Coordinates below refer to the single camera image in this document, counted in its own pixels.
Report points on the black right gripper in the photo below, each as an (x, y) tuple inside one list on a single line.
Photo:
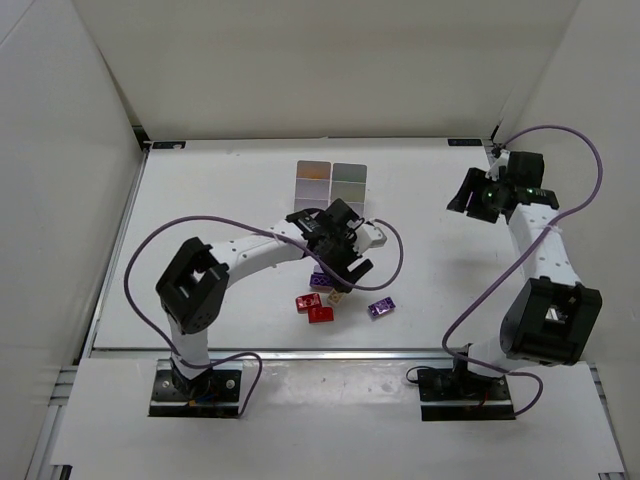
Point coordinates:
[(480, 198)]

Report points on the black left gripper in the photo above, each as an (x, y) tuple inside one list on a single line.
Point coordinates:
[(342, 265)]

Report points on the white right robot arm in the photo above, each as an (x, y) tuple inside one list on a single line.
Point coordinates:
[(553, 315)]

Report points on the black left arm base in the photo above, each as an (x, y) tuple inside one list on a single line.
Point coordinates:
[(213, 394)]

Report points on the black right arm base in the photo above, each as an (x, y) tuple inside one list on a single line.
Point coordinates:
[(454, 394)]

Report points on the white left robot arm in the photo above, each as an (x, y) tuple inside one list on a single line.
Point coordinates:
[(193, 286)]

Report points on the purple lego brick with holes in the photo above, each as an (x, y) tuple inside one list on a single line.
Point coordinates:
[(320, 282)]

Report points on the tan lego brick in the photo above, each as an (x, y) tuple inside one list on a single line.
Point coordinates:
[(335, 297)]

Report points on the red lego brick left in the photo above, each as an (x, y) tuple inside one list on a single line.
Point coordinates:
[(308, 301)]

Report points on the red lego brick with dots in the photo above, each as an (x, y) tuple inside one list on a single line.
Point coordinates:
[(320, 314)]

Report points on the purple lego brick right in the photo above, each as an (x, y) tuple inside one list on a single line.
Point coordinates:
[(381, 307)]

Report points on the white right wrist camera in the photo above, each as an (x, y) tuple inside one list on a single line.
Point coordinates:
[(498, 165)]

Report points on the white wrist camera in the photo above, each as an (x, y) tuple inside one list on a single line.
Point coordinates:
[(368, 236), (498, 165)]

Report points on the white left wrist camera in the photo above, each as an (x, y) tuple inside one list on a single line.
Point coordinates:
[(368, 236)]

